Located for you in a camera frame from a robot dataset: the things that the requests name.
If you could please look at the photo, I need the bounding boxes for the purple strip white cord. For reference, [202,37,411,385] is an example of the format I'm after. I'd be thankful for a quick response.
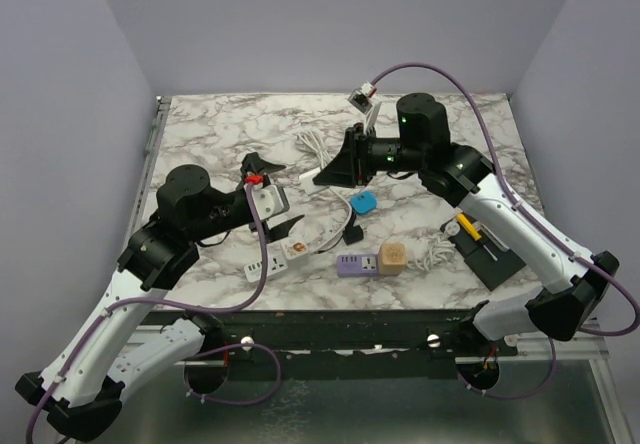
[405,216,464,271]

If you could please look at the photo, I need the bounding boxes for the blue charger plug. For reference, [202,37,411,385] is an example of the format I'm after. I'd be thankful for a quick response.
[349,190,378,215]

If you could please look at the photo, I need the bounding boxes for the yellow marker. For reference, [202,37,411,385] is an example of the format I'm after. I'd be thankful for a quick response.
[456,213,483,242]

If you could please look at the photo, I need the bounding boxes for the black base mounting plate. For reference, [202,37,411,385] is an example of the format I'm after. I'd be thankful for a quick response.
[164,306,519,383]

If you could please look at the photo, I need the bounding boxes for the white cube socket adapter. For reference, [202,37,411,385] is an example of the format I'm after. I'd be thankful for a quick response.
[280,237,310,262]

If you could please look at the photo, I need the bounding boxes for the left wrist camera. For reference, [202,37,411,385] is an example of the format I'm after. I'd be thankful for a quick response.
[252,184,290,221]

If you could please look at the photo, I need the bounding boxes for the small white charger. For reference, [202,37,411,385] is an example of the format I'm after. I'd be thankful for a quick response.
[299,167,326,195]

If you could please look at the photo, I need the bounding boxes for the purple power strip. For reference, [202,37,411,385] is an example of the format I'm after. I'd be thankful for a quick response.
[335,254,381,278]

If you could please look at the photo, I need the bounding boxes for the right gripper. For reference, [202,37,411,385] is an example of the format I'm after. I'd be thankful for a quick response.
[315,123,425,189]

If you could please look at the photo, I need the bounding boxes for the white power strip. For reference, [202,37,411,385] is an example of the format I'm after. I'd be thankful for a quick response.
[244,255,289,283]

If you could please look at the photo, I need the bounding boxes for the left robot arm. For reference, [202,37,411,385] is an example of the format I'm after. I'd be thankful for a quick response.
[15,153,289,442]

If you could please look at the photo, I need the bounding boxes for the black flat pad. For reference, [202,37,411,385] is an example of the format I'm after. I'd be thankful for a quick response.
[440,219,525,291]

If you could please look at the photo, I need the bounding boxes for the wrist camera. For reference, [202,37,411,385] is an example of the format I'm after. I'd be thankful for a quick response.
[348,82,381,133]
[252,184,290,221]

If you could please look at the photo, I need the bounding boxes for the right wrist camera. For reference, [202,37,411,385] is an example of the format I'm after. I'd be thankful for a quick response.
[348,82,381,133]

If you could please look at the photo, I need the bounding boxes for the beige cube socket adapter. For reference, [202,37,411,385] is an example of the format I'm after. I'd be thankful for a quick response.
[377,243,407,276]

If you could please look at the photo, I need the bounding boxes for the aluminium frame rail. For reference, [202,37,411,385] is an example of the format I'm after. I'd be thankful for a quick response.
[107,96,174,310]

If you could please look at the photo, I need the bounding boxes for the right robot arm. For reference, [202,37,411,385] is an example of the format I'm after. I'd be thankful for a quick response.
[313,93,619,355]

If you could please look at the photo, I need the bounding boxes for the black charger with cable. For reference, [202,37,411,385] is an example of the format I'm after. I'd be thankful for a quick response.
[342,213,364,245]

